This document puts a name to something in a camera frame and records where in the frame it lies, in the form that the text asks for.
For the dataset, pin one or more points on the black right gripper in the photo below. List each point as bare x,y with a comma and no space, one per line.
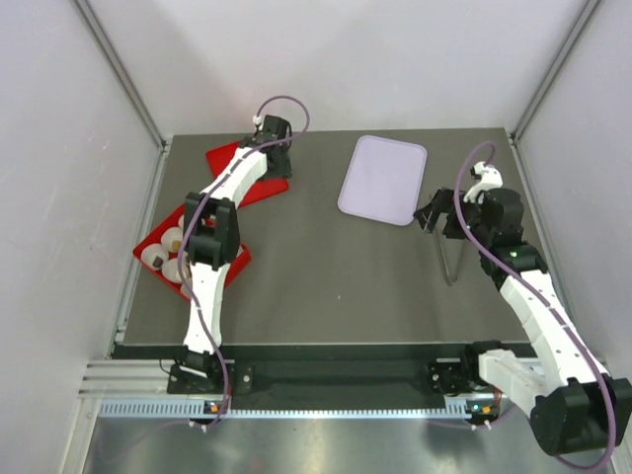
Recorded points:
443,201

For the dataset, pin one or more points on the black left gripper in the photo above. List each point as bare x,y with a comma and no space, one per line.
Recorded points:
283,168

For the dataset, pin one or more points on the red chocolate box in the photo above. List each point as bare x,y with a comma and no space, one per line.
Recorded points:
197,251

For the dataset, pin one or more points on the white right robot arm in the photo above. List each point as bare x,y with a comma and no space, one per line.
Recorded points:
573,404

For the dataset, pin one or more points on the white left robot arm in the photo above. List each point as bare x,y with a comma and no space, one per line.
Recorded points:
212,243

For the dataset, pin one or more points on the lavender plastic tray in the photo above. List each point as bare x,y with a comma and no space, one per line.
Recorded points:
384,180

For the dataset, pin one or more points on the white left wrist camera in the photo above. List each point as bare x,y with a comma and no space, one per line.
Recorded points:
257,121

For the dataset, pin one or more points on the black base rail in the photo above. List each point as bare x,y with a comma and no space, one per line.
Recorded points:
334,377

